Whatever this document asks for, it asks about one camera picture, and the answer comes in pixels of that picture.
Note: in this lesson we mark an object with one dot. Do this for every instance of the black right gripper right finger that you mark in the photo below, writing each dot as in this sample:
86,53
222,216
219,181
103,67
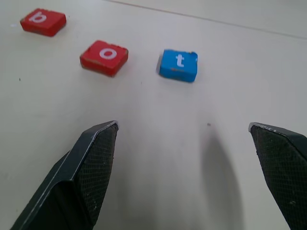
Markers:
280,165

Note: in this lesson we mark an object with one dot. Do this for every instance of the red letter b tile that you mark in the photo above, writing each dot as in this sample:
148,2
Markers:
43,22

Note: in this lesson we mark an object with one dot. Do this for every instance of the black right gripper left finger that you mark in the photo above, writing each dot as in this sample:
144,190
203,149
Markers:
79,177

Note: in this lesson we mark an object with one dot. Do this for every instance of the blue letter t tile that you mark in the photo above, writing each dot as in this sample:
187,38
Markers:
178,65

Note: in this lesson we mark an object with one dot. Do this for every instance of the red letter o tile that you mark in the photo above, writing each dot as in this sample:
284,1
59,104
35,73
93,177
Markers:
103,58

